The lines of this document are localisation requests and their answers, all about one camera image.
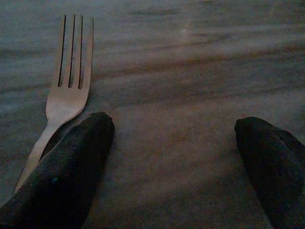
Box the silver metal fork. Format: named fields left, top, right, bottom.
left=13, top=14, right=95, bottom=194

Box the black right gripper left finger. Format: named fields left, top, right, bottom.
left=0, top=111, right=115, bottom=229

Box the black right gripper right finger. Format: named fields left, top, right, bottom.
left=234, top=116, right=305, bottom=229

